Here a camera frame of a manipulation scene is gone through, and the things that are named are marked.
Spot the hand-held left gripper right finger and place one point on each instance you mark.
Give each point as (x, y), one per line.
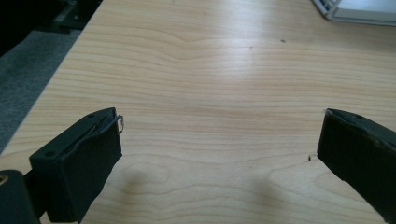
(358, 146)

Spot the dark metal stand base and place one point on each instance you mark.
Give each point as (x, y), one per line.
(67, 17)

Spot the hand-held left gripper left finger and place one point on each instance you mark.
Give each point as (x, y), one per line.
(77, 161)

